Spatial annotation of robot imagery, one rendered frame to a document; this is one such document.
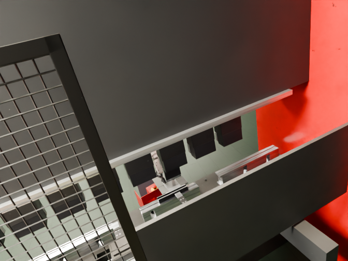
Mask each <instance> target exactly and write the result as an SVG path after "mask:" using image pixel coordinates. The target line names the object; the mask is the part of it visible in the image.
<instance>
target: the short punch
mask: <svg viewBox="0 0 348 261"><path fill-rule="evenodd" d="M163 173H164V177H165V180H166V183H167V182H169V181H172V180H174V179H176V178H178V177H180V176H181V171H180V167H178V168H176V169H174V170H172V171H169V172H167V173H166V172H165V171H164V169H163Z"/></svg>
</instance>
